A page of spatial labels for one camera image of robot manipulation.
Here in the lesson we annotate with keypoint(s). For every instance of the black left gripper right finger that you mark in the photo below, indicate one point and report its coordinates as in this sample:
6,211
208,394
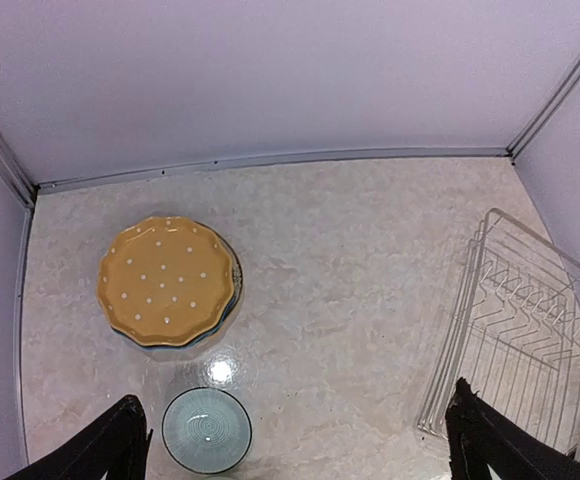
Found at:
484,444

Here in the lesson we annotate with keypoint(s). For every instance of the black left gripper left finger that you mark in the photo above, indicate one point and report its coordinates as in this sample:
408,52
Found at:
113,446

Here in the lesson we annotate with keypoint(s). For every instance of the white green ceramic bowl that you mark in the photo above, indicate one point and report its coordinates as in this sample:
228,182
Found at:
206,430

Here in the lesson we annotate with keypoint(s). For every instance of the blue polka dot plate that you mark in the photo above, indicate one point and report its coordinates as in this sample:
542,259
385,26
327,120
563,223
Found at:
220,325

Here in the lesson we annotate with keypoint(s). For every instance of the metal wire dish rack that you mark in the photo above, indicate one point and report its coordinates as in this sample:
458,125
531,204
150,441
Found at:
514,334

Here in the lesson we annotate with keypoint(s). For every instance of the left aluminium corner post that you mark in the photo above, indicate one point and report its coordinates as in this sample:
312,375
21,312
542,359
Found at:
0,150

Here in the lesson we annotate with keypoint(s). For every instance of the aluminium corner post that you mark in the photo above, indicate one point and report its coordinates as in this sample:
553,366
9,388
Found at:
0,150
564,87

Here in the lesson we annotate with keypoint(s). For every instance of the right aluminium corner post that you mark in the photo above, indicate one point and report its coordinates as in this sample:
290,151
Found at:
564,87

